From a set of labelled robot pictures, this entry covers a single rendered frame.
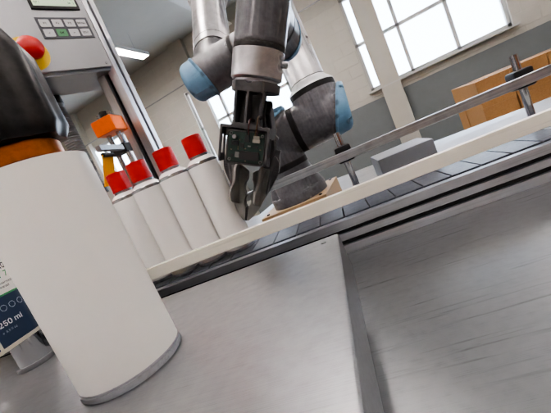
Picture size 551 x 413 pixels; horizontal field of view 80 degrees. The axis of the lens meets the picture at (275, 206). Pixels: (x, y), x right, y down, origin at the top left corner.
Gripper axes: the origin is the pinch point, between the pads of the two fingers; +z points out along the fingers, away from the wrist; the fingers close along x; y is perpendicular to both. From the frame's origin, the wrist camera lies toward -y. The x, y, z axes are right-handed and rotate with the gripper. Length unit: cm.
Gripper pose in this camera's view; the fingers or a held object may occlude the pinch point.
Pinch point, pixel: (248, 211)
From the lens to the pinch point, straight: 54.8
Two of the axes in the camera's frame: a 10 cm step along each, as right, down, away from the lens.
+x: 9.8, 1.3, -1.2
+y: -1.4, 2.1, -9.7
